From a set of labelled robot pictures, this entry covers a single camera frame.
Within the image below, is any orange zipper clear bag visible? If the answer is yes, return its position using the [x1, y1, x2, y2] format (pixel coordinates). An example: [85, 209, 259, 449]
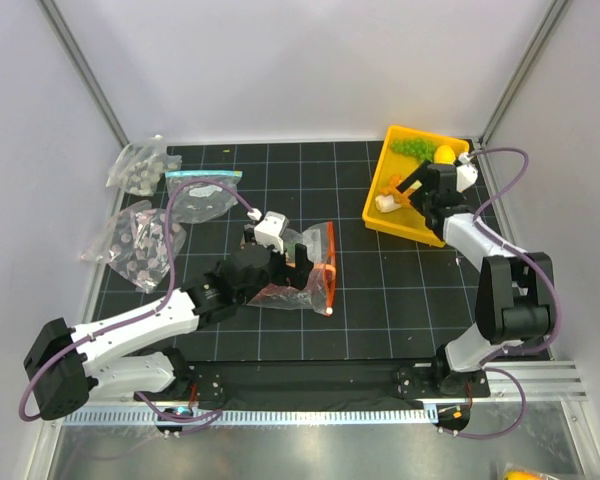
[248, 221, 337, 316]

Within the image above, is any orange toy shrimp pile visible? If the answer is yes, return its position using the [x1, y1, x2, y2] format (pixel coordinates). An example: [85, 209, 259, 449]
[379, 173, 420, 207]

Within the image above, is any toy green onion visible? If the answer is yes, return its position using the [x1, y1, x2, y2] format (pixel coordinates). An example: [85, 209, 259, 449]
[374, 195, 402, 213]

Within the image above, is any toy meat slab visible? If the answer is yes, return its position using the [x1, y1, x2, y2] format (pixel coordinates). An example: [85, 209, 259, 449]
[250, 283, 301, 304]

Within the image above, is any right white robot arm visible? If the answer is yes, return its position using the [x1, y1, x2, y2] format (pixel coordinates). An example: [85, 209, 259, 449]
[395, 161, 562, 397]

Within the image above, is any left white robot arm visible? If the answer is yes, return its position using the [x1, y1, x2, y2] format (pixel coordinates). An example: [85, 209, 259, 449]
[19, 242, 314, 422]

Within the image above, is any blue zipper clear bag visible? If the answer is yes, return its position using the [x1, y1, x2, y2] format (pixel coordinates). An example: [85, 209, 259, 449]
[165, 170, 242, 224]

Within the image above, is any clear bag with pink dots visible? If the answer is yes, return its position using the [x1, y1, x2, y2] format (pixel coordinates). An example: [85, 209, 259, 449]
[81, 200, 186, 293]

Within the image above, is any clear bag with grey discs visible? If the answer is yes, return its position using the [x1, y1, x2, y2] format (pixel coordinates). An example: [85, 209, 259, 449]
[106, 135, 182, 197]

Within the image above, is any green toy grape bunch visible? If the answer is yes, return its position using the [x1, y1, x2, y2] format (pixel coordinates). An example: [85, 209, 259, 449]
[390, 138, 436, 164]

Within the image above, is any yellow toy lemon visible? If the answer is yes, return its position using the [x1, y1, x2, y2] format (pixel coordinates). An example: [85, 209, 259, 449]
[433, 145, 456, 165]

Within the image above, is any yellow plastic tray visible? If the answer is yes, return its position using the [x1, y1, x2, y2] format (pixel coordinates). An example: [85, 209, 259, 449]
[362, 125, 470, 248]

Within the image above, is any black grid mat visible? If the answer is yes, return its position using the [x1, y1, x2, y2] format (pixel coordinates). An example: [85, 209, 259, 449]
[74, 138, 554, 364]

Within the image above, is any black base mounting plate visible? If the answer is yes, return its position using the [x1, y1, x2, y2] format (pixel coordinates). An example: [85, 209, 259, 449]
[145, 358, 490, 412]

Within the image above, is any yellow object in corner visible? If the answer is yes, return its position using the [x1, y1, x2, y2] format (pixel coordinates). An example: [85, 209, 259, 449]
[499, 463, 550, 480]

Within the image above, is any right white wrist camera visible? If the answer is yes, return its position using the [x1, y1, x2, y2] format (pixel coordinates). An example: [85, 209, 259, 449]
[454, 152, 479, 193]

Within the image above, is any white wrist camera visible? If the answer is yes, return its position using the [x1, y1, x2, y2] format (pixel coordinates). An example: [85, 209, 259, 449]
[454, 152, 479, 193]
[247, 208, 289, 253]

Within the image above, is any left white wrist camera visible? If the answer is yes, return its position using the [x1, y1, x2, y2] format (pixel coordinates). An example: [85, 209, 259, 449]
[247, 208, 289, 253]

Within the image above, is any perforated aluminium rail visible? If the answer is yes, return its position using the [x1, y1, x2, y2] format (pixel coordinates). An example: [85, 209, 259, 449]
[63, 405, 438, 427]

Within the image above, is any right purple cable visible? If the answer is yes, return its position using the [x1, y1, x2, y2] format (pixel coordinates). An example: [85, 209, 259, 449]
[437, 146, 565, 439]

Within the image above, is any purple cable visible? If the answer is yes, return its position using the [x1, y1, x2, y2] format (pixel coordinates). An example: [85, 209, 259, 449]
[18, 179, 261, 436]
[437, 146, 565, 439]

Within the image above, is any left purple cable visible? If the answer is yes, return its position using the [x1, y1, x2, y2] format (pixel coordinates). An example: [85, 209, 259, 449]
[18, 179, 261, 436]

